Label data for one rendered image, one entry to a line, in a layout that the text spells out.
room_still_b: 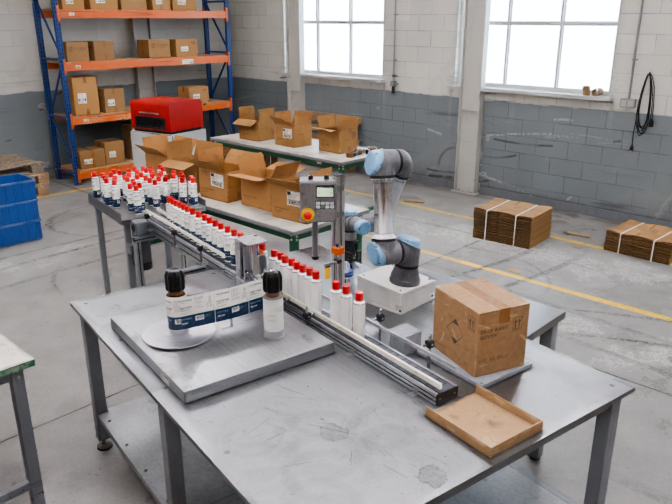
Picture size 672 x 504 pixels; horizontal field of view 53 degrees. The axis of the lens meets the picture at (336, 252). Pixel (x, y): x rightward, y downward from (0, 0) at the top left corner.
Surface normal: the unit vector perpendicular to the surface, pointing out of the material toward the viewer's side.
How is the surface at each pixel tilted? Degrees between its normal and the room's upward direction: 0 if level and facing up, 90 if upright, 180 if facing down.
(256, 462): 0
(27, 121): 90
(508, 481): 1
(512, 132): 90
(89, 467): 0
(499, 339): 90
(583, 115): 90
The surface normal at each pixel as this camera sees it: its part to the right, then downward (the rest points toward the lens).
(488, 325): 0.42, 0.30
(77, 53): 0.69, 0.24
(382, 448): 0.00, -0.95
